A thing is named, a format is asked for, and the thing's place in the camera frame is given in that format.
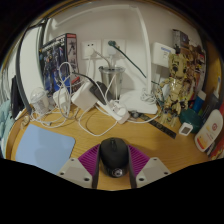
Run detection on green plug with cable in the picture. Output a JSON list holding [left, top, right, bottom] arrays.
[[107, 40, 161, 84]]

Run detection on teal round container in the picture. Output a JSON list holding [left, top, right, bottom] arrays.
[[178, 108, 204, 134]]

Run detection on white desk lamp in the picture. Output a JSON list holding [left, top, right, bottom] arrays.
[[49, 3, 159, 115]]

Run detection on dark grey metal desk frame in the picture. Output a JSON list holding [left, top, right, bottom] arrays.
[[14, 16, 51, 116]]

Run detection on white wall-mounted box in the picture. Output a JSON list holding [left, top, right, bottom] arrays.
[[150, 41, 177, 69]]

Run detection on light blue mouse pad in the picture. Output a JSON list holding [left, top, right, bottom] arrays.
[[14, 123, 77, 176]]

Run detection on white cube charger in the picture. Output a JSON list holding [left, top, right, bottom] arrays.
[[53, 87, 71, 109]]

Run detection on robot model kit box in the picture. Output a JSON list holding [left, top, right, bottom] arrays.
[[39, 32, 82, 96]]

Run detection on blue tube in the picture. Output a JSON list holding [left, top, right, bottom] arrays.
[[192, 89, 207, 114]]

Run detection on black ruler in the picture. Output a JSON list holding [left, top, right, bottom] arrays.
[[129, 110, 178, 140]]

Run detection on small white square clock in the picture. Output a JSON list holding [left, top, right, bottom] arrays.
[[178, 122, 194, 137]]

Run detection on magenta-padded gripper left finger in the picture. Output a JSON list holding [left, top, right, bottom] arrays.
[[55, 143, 101, 190]]

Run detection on black computer mouse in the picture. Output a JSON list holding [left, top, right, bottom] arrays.
[[99, 137, 130, 179]]

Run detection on white wall socket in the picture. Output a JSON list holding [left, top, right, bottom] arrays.
[[102, 38, 127, 58], [81, 39, 102, 60]]

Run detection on white power strip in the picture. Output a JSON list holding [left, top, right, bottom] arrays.
[[96, 99, 131, 125]]

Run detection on colourful printed box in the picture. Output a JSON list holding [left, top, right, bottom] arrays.
[[172, 29, 207, 94]]

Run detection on tan brick-built tree figure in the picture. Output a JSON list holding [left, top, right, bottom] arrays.
[[156, 46, 191, 128]]

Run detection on white cable bundle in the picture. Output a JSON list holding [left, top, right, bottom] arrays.
[[29, 61, 161, 138]]

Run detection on small clear plastic bag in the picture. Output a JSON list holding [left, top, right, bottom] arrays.
[[20, 116, 31, 131]]

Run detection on teal cloth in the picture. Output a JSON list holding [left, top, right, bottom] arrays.
[[0, 99, 16, 158]]

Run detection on black bag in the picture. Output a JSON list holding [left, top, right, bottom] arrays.
[[9, 75, 25, 120]]

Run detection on metal tumbler cup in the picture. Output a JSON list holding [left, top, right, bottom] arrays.
[[98, 65, 126, 101]]

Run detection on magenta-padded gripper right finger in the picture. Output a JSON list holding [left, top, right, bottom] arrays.
[[126, 144, 172, 189]]

